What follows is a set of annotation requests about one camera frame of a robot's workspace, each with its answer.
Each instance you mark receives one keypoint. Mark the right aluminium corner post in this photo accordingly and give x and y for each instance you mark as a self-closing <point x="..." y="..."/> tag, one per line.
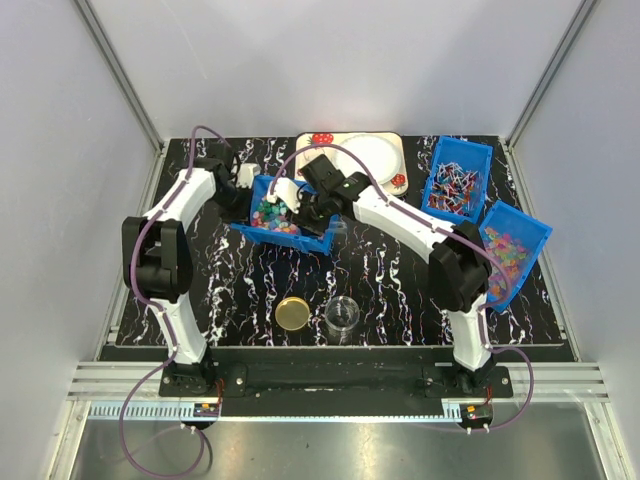
<point x="564" y="47"/>

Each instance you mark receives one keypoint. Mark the gold jar lid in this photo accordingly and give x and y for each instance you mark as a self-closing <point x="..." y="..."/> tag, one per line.
<point x="292" y="313"/>

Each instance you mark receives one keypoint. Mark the clear plastic scoop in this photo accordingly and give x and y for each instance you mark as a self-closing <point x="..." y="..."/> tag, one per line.
<point x="333" y="227"/>

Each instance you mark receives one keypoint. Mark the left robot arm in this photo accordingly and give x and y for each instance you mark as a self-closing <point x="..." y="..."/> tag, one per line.
<point x="157" y="262"/>

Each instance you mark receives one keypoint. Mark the white plate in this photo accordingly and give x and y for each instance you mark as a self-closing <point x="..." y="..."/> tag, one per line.
<point x="381" y="157"/>

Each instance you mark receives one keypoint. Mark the blue bin of star candies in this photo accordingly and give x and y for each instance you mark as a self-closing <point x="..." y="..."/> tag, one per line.
<point x="273" y="224"/>

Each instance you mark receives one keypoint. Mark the clear plastic jar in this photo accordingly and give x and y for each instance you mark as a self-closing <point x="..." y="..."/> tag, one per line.
<point x="341" y="319"/>

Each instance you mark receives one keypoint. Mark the aluminium front rail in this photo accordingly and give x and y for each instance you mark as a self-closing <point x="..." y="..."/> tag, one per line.
<point x="111" y="391"/>

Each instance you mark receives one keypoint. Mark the strawberry pattern tray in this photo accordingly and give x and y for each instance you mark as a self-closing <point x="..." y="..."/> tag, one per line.
<point x="397" y="186"/>

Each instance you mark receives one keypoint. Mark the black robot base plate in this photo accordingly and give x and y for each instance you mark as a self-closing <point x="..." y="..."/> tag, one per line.
<point x="430" y="371"/>

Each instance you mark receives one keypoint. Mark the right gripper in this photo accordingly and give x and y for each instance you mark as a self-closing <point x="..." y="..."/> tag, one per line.
<point x="301" y="221"/>

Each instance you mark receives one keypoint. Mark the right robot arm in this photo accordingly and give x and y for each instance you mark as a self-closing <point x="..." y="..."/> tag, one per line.
<point x="458" y="266"/>

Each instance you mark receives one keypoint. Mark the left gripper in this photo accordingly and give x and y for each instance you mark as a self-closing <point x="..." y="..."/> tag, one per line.
<point x="242" y="214"/>

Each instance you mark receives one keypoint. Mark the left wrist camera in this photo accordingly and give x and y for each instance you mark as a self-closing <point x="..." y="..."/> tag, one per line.
<point x="246" y="175"/>

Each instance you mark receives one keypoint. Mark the aluminium corner post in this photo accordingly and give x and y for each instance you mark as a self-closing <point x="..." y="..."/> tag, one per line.
<point x="99" y="36"/>
<point x="564" y="47"/>

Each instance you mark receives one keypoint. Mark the blue bin of lollipops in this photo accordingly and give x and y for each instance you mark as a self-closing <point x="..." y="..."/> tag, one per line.
<point x="457" y="185"/>

